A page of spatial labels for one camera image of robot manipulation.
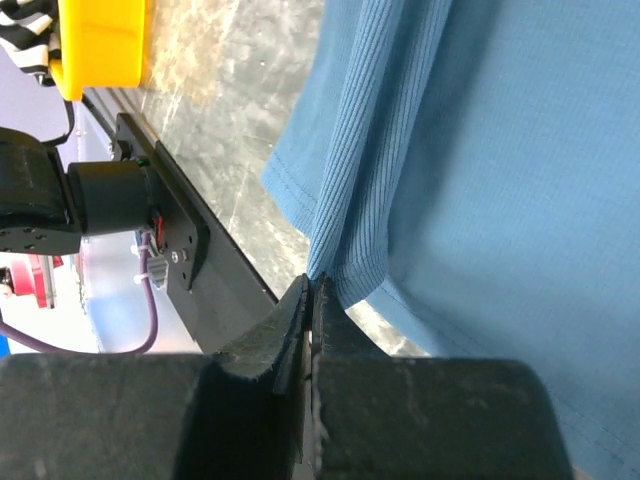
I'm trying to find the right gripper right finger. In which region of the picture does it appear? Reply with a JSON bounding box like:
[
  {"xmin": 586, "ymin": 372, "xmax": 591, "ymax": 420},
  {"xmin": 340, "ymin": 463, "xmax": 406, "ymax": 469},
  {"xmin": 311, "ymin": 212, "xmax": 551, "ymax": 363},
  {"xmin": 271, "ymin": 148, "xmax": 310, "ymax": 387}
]
[{"xmin": 310, "ymin": 274, "xmax": 390, "ymax": 380}]

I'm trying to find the teal ribbed tank top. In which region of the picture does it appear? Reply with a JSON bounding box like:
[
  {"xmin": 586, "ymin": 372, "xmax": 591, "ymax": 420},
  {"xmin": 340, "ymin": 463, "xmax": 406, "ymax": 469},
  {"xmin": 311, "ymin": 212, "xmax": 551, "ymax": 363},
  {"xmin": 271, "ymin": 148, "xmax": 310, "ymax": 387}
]
[{"xmin": 263, "ymin": 1, "xmax": 639, "ymax": 479}]

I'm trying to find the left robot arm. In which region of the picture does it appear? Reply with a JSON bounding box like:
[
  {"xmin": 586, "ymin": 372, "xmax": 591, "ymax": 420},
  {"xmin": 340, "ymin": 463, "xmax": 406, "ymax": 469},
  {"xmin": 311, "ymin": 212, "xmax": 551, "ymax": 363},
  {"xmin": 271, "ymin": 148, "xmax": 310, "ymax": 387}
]
[{"xmin": 1, "ymin": 128, "xmax": 161, "ymax": 256}]

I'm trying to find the yellow plastic bin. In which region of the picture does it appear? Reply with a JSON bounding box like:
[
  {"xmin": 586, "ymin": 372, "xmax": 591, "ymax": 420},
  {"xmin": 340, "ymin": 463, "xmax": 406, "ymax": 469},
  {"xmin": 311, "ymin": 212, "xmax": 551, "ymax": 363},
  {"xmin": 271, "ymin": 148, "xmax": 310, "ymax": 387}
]
[{"xmin": 50, "ymin": 0, "xmax": 152, "ymax": 102}]

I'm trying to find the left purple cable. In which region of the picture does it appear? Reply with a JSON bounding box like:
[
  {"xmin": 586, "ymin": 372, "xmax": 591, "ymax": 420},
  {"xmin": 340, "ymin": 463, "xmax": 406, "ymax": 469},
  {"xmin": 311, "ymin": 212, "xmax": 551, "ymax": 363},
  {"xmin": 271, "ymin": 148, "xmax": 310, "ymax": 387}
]
[{"xmin": 0, "ymin": 239, "xmax": 161, "ymax": 356}]

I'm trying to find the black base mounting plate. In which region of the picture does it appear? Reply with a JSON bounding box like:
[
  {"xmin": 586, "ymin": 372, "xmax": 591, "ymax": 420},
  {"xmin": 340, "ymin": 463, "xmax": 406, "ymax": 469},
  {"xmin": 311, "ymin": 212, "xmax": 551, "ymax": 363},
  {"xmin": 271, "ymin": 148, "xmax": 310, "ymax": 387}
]
[{"xmin": 116, "ymin": 113, "xmax": 277, "ymax": 353}]

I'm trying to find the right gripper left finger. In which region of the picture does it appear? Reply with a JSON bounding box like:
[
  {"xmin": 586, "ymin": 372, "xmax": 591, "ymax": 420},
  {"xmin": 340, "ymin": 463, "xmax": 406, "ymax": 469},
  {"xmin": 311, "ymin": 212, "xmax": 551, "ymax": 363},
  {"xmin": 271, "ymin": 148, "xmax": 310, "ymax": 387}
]
[{"xmin": 214, "ymin": 274, "xmax": 311, "ymax": 395}]

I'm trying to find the black white striped garment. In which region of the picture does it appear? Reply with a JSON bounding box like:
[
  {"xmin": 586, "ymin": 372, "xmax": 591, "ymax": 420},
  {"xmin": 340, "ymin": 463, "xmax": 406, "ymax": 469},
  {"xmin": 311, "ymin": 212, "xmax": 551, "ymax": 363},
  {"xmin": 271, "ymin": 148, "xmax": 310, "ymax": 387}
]
[{"xmin": 1, "ymin": 0, "xmax": 62, "ymax": 87}]

